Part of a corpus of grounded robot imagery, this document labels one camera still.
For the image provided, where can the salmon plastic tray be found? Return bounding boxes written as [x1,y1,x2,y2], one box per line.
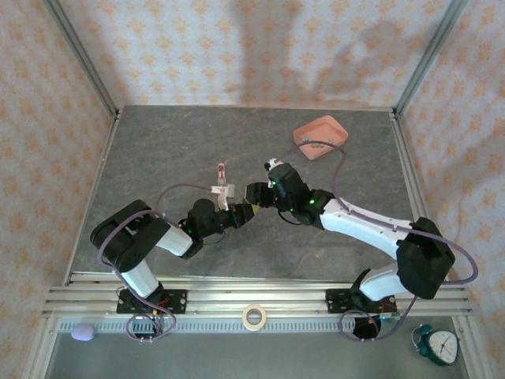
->
[292,114,350,161]

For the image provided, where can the masking tape roll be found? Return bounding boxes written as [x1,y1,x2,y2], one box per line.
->
[241,303,267,329]

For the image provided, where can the small lilac rounded object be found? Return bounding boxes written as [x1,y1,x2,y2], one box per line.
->
[70,322,96,342]

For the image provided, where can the teal alarm clock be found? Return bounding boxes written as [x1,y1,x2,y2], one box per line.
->
[410,323,462,367]

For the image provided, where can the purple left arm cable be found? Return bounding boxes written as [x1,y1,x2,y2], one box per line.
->
[97,183,217,343]

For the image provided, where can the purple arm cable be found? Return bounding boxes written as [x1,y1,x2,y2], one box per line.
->
[282,144,480,343]
[97,183,217,343]

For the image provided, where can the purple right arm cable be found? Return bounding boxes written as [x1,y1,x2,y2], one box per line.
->
[282,144,480,343]

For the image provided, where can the aluminium front rail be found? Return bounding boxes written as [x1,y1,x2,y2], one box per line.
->
[42,280,474,317]

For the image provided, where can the grey slotted cable duct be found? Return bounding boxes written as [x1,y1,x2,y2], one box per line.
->
[58,318,356,333]

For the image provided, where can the aluminium table side rail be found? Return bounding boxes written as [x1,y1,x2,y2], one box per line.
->
[65,112,122,286]
[388,111,451,285]

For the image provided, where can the aluminium frame post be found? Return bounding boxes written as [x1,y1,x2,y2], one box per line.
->
[452,315,487,379]
[23,315,60,379]
[393,0,471,119]
[42,0,122,119]

